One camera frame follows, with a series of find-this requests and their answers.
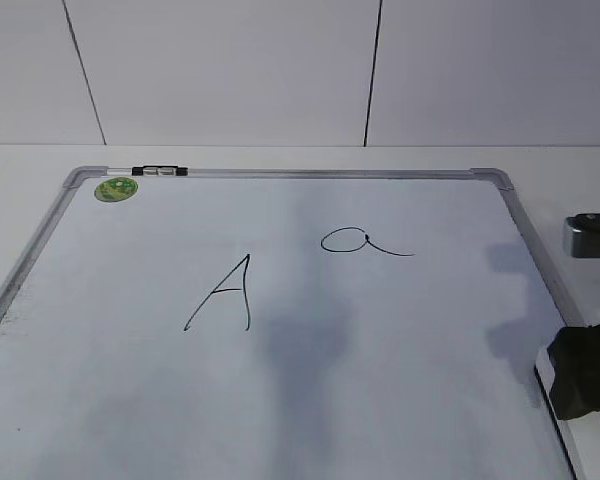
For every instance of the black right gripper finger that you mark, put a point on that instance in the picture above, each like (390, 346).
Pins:
(575, 353)

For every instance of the round green magnet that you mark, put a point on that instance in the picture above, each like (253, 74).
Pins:
(116, 190)

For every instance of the white whiteboard eraser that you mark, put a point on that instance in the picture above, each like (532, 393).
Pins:
(577, 425)

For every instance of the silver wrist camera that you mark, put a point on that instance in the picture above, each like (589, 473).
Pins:
(581, 235)

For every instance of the white magnetic whiteboard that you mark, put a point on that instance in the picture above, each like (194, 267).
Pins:
(281, 325)

